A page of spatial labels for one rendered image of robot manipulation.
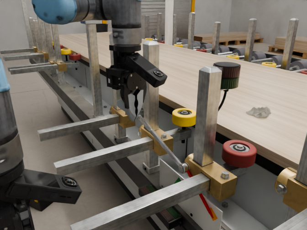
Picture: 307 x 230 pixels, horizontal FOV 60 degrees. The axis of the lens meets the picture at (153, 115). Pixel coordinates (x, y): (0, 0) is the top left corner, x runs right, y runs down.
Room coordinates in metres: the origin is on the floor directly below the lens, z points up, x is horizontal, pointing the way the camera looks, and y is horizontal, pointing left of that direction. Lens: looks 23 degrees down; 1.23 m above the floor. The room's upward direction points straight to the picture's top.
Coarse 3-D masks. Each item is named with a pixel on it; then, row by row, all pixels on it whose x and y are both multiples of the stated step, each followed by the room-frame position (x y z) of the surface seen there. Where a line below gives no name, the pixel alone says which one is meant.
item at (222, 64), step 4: (216, 64) 0.58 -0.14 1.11; (220, 64) 0.58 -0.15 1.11; (224, 64) 0.58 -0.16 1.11; (228, 64) 0.58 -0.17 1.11; (232, 64) 0.58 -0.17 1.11; (236, 64) 0.58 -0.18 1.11; (220, 92) 0.56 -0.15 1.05; (224, 92) 0.59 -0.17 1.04; (224, 96) 0.59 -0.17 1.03; (220, 104) 0.59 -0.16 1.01; (220, 108) 0.58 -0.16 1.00
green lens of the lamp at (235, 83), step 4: (224, 80) 0.56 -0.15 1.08; (228, 80) 0.56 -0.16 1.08; (232, 80) 0.56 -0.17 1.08; (236, 80) 0.56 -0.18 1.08; (224, 84) 0.56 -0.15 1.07; (228, 84) 0.56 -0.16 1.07; (232, 84) 0.56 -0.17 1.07; (236, 84) 0.56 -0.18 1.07; (220, 88) 0.56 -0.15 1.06; (224, 88) 0.56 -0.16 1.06; (228, 88) 0.56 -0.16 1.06; (232, 88) 0.56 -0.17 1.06
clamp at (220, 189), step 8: (192, 160) 0.57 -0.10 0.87; (192, 168) 0.56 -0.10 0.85; (200, 168) 0.53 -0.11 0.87; (208, 168) 0.53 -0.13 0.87; (216, 168) 0.53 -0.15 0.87; (224, 168) 0.53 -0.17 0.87; (192, 176) 0.55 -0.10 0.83; (208, 176) 0.51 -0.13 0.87; (216, 176) 0.50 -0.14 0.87; (232, 176) 0.50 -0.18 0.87; (216, 184) 0.49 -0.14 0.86; (224, 184) 0.48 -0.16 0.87; (232, 184) 0.49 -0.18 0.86; (208, 192) 0.50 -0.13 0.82; (216, 192) 0.48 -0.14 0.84; (224, 192) 0.48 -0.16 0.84; (232, 192) 0.49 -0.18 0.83
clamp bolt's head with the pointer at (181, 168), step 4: (188, 164) 0.57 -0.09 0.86; (180, 168) 0.57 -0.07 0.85; (188, 168) 0.57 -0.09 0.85; (188, 172) 0.56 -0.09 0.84; (200, 196) 0.52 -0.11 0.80; (204, 200) 0.51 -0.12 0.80; (204, 204) 0.51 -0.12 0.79; (208, 208) 0.49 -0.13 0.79; (208, 212) 0.49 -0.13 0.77; (212, 216) 0.48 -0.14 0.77
